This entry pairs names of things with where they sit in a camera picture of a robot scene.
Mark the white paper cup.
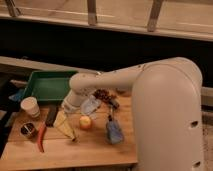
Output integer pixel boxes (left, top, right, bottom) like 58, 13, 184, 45
21, 97, 40, 118

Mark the green plastic tray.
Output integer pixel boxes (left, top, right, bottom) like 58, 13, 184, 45
23, 70, 76, 104

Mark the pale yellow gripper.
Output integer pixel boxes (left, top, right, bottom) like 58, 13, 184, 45
53, 111, 76, 140

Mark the clear plastic bag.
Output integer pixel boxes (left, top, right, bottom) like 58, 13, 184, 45
80, 95, 101, 116

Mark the black rectangular block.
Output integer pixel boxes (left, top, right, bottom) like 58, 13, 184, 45
45, 105, 58, 127

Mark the brown grape bunch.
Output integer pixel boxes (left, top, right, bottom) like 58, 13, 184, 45
93, 89, 119, 109

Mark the blue cloth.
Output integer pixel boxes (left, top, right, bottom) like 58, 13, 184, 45
9, 89, 24, 102

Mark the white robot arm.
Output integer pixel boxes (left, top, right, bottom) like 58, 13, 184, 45
62, 57, 204, 171

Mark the yellow apple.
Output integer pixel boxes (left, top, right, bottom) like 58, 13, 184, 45
79, 116, 92, 130

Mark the small metal can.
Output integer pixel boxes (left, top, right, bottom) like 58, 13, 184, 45
20, 122, 37, 139

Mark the red chili pepper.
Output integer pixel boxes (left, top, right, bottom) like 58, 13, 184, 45
37, 122, 46, 153

